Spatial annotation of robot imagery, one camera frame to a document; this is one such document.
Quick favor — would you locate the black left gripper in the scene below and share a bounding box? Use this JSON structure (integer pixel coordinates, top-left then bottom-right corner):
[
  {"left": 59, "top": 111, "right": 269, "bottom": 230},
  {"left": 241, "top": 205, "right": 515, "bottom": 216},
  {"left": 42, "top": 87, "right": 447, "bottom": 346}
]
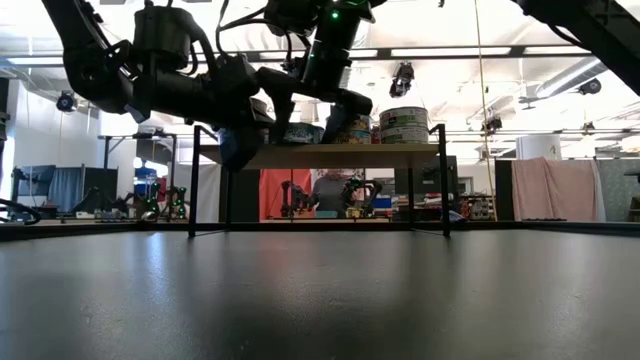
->
[{"left": 123, "top": 53, "right": 276, "bottom": 173}]

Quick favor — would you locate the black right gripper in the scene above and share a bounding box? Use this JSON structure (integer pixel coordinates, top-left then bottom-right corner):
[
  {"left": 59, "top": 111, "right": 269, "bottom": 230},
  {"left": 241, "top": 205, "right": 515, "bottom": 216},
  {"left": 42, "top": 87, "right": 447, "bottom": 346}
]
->
[{"left": 257, "top": 0, "right": 374, "bottom": 145}]

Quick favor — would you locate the wooden shelf with black legs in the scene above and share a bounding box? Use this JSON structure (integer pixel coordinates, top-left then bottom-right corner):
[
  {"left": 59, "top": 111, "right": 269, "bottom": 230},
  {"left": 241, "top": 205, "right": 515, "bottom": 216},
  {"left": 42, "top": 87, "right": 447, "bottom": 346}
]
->
[{"left": 187, "top": 123, "right": 452, "bottom": 240}]

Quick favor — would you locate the cluttered storage shelf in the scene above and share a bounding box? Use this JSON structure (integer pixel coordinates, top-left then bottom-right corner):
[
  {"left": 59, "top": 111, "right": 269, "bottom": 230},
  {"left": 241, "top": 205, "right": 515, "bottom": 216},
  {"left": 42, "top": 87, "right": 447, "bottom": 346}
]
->
[{"left": 458, "top": 193, "right": 497, "bottom": 222}]

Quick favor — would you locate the orange hanging cloth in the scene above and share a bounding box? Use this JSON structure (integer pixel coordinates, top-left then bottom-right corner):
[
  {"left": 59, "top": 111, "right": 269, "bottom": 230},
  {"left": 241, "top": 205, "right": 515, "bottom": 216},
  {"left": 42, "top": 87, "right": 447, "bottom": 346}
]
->
[{"left": 258, "top": 168, "right": 314, "bottom": 221}]

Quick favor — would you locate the person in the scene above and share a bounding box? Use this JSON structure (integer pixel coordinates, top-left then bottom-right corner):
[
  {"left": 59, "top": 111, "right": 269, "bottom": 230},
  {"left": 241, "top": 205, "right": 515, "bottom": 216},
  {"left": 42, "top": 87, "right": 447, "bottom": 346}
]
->
[{"left": 309, "top": 169, "right": 354, "bottom": 214}]

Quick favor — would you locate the black ceiling spotlight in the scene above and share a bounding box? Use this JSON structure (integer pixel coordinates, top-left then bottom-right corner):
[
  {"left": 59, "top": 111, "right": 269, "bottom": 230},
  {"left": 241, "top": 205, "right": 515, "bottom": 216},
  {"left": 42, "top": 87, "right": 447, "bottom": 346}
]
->
[
  {"left": 55, "top": 90, "right": 79, "bottom": 114},
  {"left": 388, "top": 62, "right": 416, "bottom": 100},
  {"left": 480, "top": 115, "right": 504, "bottom": 135},
  {"left": 578, "top": 77, "right": 603, "bottom": 97}
]

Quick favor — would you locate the black cabinet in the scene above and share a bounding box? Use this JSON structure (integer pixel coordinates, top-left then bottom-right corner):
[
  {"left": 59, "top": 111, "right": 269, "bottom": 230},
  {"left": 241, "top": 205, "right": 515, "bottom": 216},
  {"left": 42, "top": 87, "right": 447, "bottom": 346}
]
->
[{"left": 394, "top": 155, "right": 459, "bottom": 221}]

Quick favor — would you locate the black panel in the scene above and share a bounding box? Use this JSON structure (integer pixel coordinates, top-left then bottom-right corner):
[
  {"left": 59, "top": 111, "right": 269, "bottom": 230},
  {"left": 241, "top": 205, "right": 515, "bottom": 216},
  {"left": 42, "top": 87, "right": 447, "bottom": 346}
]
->
[{"left": 82, "top": 167, "right": 120, "bottom": 206}]

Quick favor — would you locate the black overhead light bar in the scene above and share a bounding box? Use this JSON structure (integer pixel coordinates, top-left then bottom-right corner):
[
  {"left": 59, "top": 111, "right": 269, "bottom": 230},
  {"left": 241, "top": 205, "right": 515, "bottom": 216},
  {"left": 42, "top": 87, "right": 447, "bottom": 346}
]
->
[{"left": 0, "top": 44, "right": 596, "bottom": 66}]

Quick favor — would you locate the blue curtain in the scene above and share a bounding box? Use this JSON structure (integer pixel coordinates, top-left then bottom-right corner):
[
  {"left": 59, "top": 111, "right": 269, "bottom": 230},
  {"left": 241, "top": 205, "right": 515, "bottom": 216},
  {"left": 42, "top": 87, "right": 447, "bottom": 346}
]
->
[{"left": 47, "top": 166, "right": 85, "bottom": 212}]

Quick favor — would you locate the black partition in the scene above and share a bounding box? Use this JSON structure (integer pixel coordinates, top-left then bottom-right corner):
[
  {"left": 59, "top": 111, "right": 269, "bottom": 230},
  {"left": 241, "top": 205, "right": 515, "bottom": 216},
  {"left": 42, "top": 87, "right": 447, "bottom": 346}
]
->
[{"left": 493, "top": 159, "right": 515, "bottom": 217}]

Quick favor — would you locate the dark monitor screen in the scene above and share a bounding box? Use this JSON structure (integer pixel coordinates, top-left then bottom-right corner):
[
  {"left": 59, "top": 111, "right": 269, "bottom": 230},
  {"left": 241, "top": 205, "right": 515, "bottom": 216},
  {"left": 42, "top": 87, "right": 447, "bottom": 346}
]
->
[{"left": 12, "top": 164, "right": 57, "bottom": 200}]

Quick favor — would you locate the white round column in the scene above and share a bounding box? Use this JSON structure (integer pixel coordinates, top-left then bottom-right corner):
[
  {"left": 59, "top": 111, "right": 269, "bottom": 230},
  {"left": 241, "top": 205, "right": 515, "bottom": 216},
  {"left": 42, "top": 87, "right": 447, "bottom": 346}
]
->
[{"left": 514, "top": 133, "right": 564, "bottom": 162}]

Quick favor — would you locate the pink draped cloth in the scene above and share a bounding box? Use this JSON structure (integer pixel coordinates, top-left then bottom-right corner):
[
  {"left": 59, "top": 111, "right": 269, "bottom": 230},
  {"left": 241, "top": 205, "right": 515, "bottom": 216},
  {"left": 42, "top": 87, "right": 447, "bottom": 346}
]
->
[{"left": 510, "top": 157, "right": 606, "bottom": 225}]

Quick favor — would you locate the grey partition panel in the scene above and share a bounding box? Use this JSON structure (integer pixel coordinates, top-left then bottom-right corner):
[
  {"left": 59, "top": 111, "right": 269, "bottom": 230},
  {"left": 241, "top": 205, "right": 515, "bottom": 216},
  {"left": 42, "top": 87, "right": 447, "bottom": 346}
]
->
[{"left": 597, "top": 158, "right": 640, "bottom": 204}]

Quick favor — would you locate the black background table frame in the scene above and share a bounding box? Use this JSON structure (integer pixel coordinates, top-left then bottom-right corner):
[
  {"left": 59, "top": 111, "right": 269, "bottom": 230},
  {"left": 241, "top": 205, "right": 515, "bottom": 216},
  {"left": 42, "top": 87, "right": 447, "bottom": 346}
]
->
[{"left": 97, "top": 130, "right": 179, "bottom": 216}]

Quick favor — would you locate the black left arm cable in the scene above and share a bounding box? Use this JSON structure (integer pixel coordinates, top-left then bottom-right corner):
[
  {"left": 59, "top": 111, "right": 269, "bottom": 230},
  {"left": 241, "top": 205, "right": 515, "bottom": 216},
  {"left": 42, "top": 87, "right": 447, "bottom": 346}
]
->
[{"left": 185, "top": 19, "right": 221, "bottom": 76}]

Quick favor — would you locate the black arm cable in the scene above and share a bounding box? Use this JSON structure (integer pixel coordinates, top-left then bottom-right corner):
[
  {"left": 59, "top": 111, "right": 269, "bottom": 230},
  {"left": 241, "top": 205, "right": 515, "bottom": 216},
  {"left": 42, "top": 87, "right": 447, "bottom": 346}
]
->
[
  {"left": 215, "top": 0, "right": 314, "bottom": 66},
  {"left": 185, "top": 19, "right": 221, "bottom": 76}
]

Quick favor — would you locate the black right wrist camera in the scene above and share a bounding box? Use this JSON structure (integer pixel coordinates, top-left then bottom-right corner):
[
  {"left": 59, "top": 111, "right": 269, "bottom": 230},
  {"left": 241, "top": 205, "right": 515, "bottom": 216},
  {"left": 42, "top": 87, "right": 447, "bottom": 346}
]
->
[{"left": 263, "top": 0, "right": 322, "bottom": 37}]

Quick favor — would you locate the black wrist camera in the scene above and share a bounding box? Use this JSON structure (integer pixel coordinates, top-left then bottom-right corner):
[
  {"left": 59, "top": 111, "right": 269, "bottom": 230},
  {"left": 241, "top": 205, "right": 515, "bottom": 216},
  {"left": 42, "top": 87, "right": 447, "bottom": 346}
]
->
[
  {"left": 263, "top": 0, "right": 322, "bottom": 37},
  {"left": 132, "top": 4, "right": 207, "bottom": 71}
]

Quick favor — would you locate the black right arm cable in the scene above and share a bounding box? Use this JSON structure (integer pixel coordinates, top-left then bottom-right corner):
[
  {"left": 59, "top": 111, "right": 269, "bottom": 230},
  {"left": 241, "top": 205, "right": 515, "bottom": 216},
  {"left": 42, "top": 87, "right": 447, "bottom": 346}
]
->
[{"left": 215, "top": 0, "right": 314, "bottom": 66}]

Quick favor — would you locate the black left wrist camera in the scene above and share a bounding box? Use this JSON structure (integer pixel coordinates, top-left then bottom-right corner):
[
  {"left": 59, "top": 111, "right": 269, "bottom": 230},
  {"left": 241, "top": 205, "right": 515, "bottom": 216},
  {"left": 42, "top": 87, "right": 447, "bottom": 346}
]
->
[{"left": 132, "top": 4, "right": 207, "bottom": 71}]

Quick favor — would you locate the thin hanging cord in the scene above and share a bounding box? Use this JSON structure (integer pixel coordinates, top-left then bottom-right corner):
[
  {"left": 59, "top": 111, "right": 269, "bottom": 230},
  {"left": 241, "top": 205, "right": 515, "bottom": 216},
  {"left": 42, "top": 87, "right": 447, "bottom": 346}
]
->
[{"left": 472, "top": 0, "right": 498, "bottom": 221}]

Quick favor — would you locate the black looped cable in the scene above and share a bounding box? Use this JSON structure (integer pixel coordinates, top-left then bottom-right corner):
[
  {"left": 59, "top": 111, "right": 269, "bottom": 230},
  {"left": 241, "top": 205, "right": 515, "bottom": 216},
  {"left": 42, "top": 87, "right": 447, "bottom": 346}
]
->
[{"left": 0, "top": 198, "right": 43, "bottom": 226}]

